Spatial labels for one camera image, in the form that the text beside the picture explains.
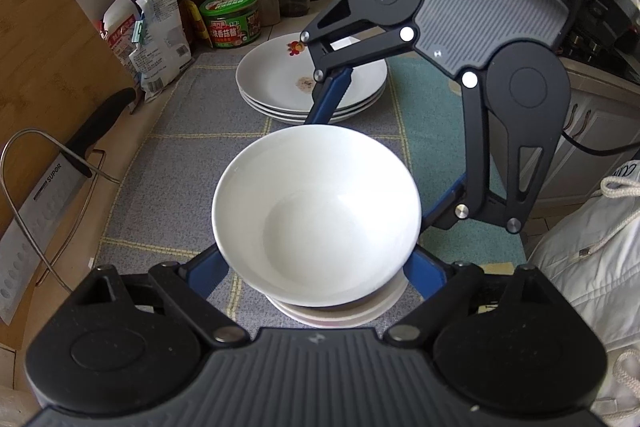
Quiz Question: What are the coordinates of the small white bowl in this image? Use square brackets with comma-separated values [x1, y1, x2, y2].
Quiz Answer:
[267, 277, 408, 317]

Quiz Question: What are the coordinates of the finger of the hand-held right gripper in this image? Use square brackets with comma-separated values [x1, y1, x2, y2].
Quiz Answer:
[420, 73, 558, 235]
[300, 0, 417, 128]

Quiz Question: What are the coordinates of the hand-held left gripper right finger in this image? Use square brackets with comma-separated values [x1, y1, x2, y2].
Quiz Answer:
[382, 248, 574, 348]

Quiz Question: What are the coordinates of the red and white food bag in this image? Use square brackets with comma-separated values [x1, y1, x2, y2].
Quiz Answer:
[100, 0, 146, 72]

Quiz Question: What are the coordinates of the black gas stove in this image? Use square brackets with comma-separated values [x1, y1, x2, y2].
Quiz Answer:
[565, 0, 640, 82]

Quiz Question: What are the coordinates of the stained fruit print plate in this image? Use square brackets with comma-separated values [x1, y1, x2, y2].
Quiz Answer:
[236, 34, 388, 110]

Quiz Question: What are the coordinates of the green lid sauce jar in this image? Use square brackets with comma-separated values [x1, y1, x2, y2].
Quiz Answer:
[199, 0, 262, 50]

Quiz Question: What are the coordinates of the yellow packet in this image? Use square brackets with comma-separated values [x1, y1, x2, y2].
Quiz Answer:
[182, 0, 211, 48]

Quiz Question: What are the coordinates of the large white bowl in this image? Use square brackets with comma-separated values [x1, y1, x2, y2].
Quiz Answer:
[211, 124, 422, 309]

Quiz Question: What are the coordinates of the kitchen knife with black handle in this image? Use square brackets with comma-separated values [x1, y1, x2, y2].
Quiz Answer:
[0, 87, 137, 325]

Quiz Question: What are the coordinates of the teal cloth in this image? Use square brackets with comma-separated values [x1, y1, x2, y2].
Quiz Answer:
[387, 57, 528, 268]

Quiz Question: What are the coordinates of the black power cable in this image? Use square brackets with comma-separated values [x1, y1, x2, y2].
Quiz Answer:
[562, 107, 640, 156]

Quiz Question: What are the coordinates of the white and blue food bag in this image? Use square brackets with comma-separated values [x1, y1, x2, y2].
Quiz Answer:
[131, 0, 196, 95]

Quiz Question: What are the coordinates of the white kitchen cabinet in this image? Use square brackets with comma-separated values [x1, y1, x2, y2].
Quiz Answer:
[520, 57, 640, 208]

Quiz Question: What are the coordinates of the white fruit print plate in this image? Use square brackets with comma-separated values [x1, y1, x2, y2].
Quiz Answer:
[245, 97, 382, 124]
[240, 84, 387, 118]

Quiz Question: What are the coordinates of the yellow lid spice jar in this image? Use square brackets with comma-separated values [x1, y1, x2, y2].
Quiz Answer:
[248, 0, 282, 28]

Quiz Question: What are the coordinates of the bamboo cutting board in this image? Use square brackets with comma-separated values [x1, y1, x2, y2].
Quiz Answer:
[0, 0, 137, 353]

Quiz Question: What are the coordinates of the grey checked mat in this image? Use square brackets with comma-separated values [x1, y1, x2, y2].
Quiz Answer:
[95, 52, 526, 338]

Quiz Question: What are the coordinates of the metal wire rack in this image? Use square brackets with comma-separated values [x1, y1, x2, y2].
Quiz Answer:
[0, 129, 121, 293]

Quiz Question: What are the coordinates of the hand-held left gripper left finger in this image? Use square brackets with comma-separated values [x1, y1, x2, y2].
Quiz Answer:
[65, 247, 251, 348]

